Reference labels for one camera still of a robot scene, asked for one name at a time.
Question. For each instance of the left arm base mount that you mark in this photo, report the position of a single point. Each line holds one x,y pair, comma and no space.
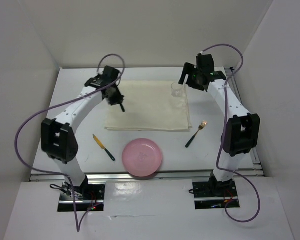
92,199

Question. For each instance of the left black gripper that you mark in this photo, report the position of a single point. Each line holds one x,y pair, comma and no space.
119,98

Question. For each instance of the gold spoon green handle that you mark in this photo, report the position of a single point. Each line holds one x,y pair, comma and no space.
122,107

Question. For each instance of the gold fork green handle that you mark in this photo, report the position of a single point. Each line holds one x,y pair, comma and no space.
200,127

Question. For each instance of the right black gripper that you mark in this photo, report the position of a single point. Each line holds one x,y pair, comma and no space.
190,69

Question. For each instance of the gold knife green handle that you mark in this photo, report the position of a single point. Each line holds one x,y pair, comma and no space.
100,144

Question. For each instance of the aluminium rail frame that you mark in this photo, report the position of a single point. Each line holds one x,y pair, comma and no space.
201,155

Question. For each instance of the pink plastic plate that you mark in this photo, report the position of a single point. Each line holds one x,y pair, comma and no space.
142,157

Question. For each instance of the clear plastic cup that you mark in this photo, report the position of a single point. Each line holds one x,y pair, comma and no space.
177,89

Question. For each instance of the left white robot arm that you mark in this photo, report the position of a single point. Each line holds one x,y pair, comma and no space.
58,135

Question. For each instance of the cream cloth placemat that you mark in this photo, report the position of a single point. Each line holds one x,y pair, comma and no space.
149,106

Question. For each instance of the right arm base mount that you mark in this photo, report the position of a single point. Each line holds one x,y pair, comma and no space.
205,198

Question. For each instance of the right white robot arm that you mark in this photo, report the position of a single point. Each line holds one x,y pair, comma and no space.
241,129

